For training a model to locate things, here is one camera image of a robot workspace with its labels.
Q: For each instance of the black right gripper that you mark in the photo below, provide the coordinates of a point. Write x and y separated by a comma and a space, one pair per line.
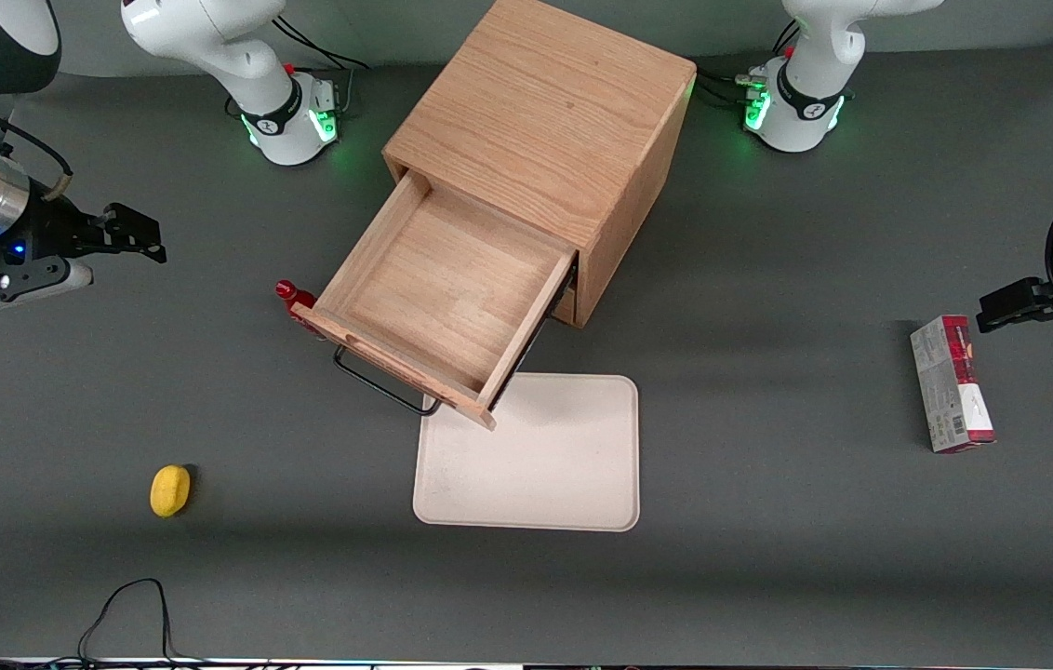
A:
48, 230

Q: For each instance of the red cola bottle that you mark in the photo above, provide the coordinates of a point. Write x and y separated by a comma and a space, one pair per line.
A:
301, 309

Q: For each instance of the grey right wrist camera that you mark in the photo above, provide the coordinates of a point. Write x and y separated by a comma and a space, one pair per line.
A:
24, 290

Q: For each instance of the beige plastic tray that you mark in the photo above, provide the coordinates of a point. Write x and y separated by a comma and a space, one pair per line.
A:
545, 465

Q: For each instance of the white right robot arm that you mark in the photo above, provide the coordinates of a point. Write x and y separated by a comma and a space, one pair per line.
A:
210, 37

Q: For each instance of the wooden drawer cabinet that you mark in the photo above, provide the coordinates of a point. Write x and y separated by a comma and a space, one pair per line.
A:
545, 102

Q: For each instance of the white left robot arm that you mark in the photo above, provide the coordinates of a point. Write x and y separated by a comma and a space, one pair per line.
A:
806, 102

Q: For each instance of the yellow lemon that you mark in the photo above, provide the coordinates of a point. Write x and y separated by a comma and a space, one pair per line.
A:
170, 490

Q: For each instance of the red and grey carton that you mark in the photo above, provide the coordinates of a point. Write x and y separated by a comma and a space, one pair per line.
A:
950, 391

